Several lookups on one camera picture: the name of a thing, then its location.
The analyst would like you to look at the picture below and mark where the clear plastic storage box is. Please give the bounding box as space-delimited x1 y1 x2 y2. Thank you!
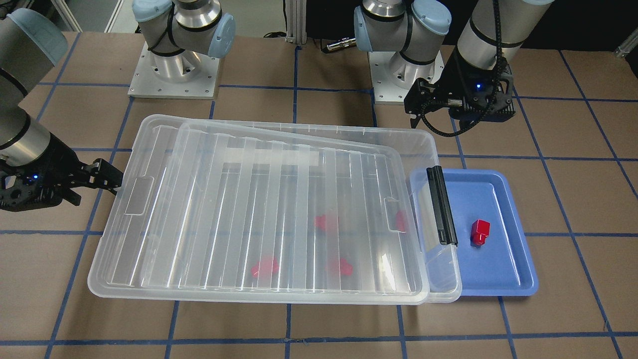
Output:
125 114 463 304

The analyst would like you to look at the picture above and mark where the black box latch handle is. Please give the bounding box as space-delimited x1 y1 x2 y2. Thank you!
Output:
426 166 458 246

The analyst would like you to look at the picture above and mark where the blue plastic tray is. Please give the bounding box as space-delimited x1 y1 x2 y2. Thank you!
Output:
408 168 539 303

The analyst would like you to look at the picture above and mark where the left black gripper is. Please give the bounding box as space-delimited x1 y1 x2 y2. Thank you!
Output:
403 55 516 129

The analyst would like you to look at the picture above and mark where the aluminium frame post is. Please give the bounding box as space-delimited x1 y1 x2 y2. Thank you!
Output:
284 0 306 46

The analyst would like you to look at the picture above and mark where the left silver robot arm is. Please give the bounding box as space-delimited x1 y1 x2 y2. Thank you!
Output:
354 0 552 137

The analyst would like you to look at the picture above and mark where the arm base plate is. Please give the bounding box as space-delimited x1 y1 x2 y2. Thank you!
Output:
128 43 222 100
368 51 444 105

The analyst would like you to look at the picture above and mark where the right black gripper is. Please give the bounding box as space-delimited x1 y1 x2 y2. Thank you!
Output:
1 136 124 213

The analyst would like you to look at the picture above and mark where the red block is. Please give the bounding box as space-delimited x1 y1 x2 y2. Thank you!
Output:
251 256 280 279
470 219 491 247
394 210 407 233
326 258 354 277
314 214 339 233

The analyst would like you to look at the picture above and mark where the clear plastic box lid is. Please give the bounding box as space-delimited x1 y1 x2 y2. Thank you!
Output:
87 123 431 305

